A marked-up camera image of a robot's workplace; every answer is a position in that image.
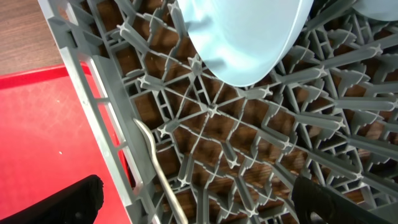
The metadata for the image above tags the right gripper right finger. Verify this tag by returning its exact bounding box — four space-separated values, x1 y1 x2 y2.
292 176 388 224

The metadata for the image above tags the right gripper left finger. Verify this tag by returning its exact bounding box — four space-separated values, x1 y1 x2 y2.
1 175 104 224

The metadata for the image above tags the white plastic spoon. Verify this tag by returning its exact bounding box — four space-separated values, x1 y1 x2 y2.
133 118 188 224

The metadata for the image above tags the light blue plate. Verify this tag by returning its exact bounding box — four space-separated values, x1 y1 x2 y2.
177 0 313 87

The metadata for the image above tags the light blue bowl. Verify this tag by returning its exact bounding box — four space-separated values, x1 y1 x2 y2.
353 0 398 22

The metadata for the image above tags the grey dishwasher rack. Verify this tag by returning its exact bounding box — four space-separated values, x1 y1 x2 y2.
39 1 397 223

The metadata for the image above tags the red serving tray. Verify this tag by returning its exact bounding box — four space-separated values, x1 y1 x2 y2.
1 65 129 223

